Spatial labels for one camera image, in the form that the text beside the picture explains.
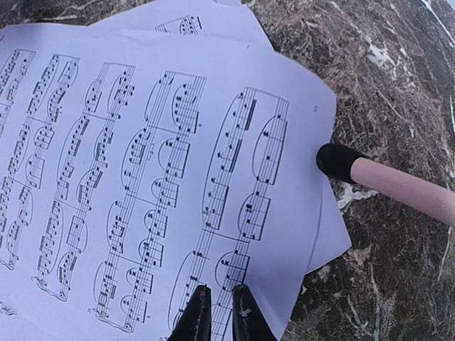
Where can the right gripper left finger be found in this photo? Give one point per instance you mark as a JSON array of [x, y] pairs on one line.
[[195, 321]]

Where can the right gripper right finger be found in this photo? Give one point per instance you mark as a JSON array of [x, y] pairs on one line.
[[248, 322]]

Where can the purple sheet music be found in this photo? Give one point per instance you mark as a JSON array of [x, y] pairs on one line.
[[232, 19], [134, 170]]

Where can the pink music stand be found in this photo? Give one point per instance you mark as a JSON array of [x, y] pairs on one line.
[[342, 163]]

